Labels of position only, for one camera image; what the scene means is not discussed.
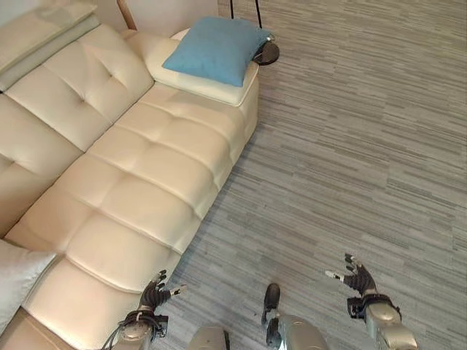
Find wooden furniture leg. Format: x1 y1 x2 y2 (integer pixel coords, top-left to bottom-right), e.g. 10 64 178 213
116 0 138 31

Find cream leather sofa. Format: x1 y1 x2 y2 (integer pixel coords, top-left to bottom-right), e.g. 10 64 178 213
0 16 260 350

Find pale green headrest cushion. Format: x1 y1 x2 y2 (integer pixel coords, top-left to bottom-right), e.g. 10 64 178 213
0 0 100 93

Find white satin cushion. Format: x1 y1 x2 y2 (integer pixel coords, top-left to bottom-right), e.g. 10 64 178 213
0 238 58 333

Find black floor lamp base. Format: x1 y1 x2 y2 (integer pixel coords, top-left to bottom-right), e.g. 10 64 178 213
252 42 281 66

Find blue square cushion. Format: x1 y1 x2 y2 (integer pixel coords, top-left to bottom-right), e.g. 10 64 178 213
161 16 274 87

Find robot silver left leg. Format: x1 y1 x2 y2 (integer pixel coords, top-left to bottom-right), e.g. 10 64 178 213
188 324 233 350

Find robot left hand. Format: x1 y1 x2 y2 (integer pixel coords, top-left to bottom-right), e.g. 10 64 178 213
139 269 188 314

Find robot dark right foot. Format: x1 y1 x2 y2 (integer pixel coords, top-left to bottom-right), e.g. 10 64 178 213
263 283 282 317

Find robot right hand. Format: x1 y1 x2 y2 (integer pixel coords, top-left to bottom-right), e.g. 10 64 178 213
324 253 379 297

